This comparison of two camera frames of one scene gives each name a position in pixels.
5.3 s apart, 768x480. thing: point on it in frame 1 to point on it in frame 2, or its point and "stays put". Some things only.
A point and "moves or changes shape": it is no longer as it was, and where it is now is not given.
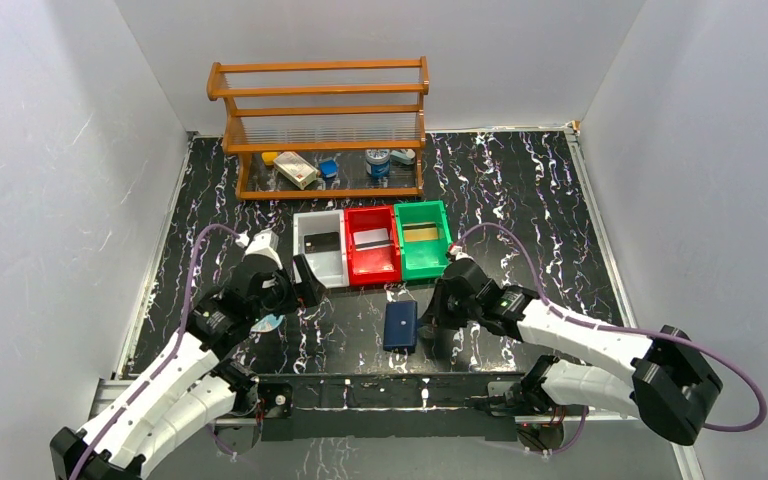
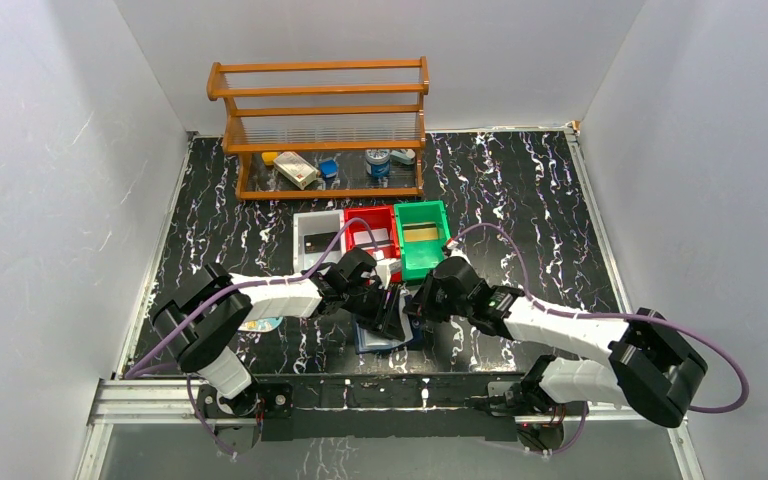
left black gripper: [302, 283] to [384, 312]
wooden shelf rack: [325, 128] stays put
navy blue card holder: [400, 327] moves or changes shape
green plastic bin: [424, 239] stays put
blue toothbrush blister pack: [267, 323] stays put
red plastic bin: [373, 245] stays put
